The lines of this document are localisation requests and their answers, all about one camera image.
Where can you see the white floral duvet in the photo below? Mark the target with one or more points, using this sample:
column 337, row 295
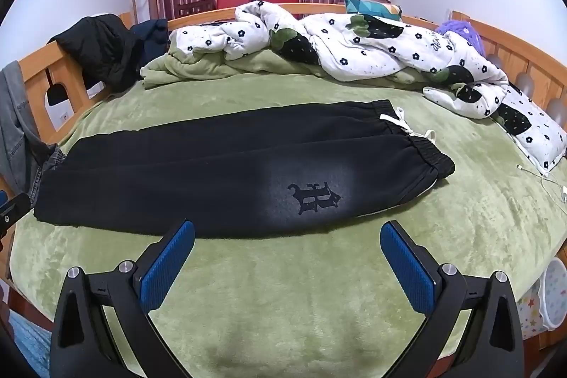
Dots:
column 354, row 46

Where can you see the crumpled green blanket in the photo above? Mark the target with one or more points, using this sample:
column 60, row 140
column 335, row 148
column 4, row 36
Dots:
column 199, row 68

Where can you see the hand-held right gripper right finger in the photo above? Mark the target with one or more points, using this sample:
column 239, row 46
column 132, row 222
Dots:
column 407, row 271

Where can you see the white wall socket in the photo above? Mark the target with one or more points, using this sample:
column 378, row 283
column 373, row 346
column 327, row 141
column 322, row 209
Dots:
column 66, row 118

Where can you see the black pants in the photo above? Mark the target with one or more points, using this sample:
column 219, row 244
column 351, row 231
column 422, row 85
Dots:
column 199, row 183

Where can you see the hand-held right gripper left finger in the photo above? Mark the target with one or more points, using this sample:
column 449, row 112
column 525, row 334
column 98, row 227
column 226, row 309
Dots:
column 168, row 267

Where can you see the green fleece bed sheet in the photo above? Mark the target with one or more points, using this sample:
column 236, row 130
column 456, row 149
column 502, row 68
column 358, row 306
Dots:
column 288, row 294

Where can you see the star print laundry bin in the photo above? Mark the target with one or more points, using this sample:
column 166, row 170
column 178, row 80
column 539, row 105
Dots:
column 542, row 298

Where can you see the black jacket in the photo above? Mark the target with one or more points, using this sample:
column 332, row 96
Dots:
column 97, row 46

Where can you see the dark wooden chair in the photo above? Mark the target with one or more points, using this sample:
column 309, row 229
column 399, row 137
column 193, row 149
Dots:
column 192, row 7

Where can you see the white floral pillow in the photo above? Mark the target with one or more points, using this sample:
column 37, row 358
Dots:
column 536, row 125

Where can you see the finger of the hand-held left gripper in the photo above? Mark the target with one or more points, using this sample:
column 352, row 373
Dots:
column 15, row 213

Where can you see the purple plush toy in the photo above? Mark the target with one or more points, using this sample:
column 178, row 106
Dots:
column 460, row 30

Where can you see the person's leg in jeans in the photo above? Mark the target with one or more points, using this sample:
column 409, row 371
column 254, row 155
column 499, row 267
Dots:
column 29, row 342

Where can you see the wooden bed frame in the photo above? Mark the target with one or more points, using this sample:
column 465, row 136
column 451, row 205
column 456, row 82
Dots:
column 31, row 72

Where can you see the grey denim garment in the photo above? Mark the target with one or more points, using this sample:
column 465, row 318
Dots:
column 17, row 130

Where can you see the teal patterned pillow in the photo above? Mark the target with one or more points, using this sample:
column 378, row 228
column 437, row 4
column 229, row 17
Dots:
column 370, row 6

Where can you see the navy garment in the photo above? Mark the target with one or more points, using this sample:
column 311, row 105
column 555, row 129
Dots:
column 153, row 35

